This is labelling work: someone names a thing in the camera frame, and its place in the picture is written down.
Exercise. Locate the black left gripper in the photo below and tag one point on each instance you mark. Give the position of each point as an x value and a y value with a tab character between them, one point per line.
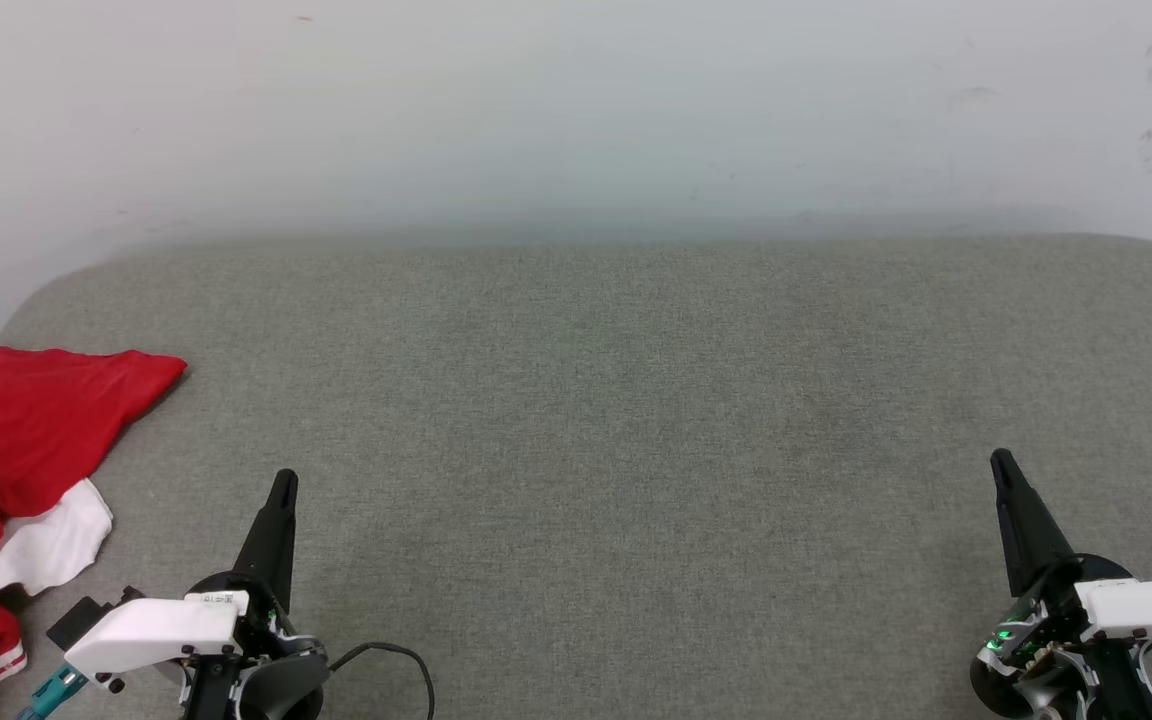
266	625

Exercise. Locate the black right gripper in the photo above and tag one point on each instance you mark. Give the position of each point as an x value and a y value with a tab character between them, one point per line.
1031	640

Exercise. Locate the red and white garment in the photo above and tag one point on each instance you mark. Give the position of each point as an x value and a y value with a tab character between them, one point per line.
26	420

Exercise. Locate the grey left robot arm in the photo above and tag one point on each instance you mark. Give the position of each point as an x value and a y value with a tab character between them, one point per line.
281	690

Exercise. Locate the grey fabric sofa cushion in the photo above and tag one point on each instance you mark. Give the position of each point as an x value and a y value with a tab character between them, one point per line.
636	450

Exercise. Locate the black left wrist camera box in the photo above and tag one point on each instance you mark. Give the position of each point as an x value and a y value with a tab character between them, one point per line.
76	622

